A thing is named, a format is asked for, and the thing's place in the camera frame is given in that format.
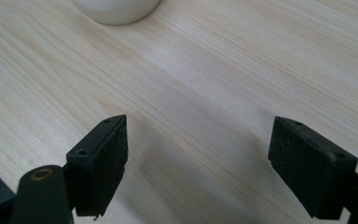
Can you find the white round container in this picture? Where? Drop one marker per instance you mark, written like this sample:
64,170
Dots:
116,11

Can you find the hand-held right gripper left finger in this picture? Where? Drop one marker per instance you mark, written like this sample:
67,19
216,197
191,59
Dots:
98,168

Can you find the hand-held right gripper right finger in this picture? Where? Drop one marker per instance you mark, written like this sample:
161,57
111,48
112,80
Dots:
307,174

